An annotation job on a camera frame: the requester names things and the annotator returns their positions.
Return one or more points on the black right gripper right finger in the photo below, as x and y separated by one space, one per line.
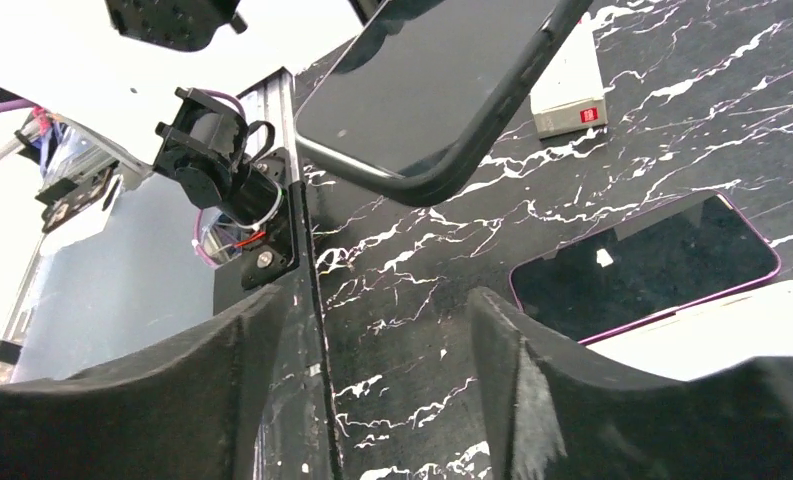
554 409

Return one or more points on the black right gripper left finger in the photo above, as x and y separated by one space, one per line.
188 407

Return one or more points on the purple smartphone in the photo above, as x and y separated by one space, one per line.
691 250

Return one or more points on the beige phone case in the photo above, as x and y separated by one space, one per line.
709 337

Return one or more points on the black phone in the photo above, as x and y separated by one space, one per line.
420 96

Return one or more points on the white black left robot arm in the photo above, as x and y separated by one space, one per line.
126 71

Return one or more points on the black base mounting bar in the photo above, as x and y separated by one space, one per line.
285 414

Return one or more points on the white box on table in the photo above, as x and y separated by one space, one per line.
569 96

